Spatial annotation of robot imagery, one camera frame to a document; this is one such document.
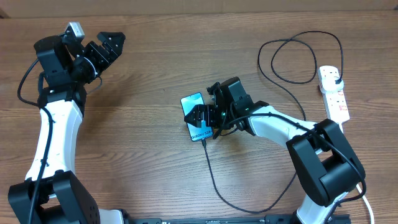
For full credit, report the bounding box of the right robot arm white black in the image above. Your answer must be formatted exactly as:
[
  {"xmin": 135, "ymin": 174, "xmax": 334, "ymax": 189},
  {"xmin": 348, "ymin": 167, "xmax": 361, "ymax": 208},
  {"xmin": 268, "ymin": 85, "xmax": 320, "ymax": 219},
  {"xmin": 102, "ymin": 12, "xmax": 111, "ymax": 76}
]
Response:
[{"xmin": 180, "ymin": 77, "xmax": 366, "ymax": 223}]

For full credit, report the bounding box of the white charger plug adapter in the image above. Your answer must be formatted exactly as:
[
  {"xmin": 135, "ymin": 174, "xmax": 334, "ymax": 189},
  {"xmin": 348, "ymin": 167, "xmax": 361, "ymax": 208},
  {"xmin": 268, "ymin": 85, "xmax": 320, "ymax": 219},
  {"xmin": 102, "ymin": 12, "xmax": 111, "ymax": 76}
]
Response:
[{"xmin": 319, "ymin": 77, "xmax": 345, "ymax": 94}]

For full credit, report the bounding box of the white power strip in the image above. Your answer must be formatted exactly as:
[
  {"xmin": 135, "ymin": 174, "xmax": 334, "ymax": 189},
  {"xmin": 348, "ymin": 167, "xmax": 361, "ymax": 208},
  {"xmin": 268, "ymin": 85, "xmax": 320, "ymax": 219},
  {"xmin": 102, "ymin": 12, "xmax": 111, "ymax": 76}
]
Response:
[{"xmin": 318, "ymin": 65, "xmax": 350, "ymax": 127}]

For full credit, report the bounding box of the Galaxy smartphone with teal screen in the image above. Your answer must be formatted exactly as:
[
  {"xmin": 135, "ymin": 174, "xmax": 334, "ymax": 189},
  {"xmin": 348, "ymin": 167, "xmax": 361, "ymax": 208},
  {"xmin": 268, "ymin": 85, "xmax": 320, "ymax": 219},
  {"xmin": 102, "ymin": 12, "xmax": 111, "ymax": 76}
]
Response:
[{"xmin": 180, "ymin": 92, "xmax": 213, "ymax": 142}]

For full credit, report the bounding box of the white power strip cord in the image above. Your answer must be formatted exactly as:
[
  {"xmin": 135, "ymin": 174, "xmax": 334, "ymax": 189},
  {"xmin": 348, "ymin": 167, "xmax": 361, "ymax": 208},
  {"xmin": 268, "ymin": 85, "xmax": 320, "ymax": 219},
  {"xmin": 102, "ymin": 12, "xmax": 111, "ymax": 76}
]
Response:
[{"xmin": 338, "ymin": 123, "xmax": 375, "ymax": 224}]

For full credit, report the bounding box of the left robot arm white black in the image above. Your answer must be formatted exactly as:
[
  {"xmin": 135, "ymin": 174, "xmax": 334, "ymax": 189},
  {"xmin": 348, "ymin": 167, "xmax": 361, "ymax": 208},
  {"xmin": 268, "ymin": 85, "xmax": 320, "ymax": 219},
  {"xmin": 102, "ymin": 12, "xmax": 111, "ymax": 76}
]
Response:
[{"xmin": 8, "ymin": 30, "xmax": 129, "ymax": 223}]

